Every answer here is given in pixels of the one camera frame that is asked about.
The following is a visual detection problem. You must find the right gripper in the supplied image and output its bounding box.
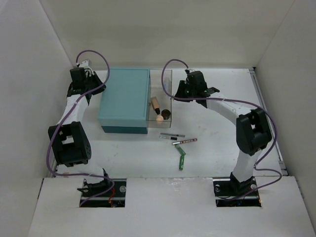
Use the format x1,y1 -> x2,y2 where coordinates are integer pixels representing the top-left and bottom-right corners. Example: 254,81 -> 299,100
172,81 -> 196,103

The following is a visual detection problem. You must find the small black jar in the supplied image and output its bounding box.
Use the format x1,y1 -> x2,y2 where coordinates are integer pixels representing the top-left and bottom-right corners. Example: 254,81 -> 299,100
161,109 -> 171,120

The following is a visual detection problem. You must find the clear acrylic drawer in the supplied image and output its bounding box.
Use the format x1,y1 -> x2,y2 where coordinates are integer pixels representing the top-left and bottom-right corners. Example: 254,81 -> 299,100
147,69 -> 172,129

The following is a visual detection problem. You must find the beige foundation bottle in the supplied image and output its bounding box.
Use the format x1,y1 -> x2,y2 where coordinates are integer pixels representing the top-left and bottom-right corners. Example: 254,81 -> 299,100
151,97 -> 160,115

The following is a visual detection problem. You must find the beige makeup sponge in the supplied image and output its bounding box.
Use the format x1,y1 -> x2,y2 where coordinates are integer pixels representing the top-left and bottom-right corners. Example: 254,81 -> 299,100
156,115 -> 164,123

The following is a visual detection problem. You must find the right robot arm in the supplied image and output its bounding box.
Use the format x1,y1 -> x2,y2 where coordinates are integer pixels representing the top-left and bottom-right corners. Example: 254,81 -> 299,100
175,69 -> 272,197

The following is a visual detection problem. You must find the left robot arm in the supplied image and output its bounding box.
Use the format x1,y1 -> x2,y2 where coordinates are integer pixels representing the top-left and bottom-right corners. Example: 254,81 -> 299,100
47,66 -> 111,197

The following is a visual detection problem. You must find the teal drawer box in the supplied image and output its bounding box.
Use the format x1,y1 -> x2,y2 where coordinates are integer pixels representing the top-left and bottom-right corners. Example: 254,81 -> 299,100
98,68 -> 151,134

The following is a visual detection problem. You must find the silver eyeliner pencil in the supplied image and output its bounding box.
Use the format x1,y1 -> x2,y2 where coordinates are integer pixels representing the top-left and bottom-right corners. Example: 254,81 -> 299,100
160,133 -> 185,137

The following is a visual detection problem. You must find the black silver pencil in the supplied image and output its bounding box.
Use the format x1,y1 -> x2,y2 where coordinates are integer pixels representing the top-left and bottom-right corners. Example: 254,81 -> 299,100
159,136 -> 177,140

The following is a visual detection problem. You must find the red lip pencil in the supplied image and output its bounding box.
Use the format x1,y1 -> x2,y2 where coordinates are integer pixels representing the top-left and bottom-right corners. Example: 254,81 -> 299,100
172,138 -> 198,145

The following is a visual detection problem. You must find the green tube upper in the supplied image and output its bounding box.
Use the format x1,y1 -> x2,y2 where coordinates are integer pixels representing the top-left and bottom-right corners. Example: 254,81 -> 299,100
175,144 -> 186,156

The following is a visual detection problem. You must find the green tube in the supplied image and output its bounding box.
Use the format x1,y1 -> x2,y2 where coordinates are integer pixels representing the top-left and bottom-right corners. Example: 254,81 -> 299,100
175,144 -> 186,156
179,155 -> 185,170

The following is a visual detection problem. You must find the green tube lower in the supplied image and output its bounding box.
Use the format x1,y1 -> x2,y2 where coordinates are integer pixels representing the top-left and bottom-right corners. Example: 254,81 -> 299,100
179,155 -> 185,170

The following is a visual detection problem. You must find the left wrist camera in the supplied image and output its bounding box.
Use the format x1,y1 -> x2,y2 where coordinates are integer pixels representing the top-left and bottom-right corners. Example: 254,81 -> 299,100
76,59 -> 91,68

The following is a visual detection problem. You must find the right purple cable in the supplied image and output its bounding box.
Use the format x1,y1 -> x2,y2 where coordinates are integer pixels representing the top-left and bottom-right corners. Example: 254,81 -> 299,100
161,59 -> 283,200

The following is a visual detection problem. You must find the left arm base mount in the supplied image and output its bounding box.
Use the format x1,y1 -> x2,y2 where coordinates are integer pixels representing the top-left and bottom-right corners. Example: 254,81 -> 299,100
77,179 -> 127,208

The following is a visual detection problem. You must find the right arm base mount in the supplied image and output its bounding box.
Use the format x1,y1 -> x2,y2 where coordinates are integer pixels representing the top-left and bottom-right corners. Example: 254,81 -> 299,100
213,177 -> 261,207

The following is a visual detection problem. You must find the aluminium rail right edge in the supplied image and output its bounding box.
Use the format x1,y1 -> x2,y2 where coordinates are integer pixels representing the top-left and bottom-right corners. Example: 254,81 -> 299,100
249,68 -> 288,176

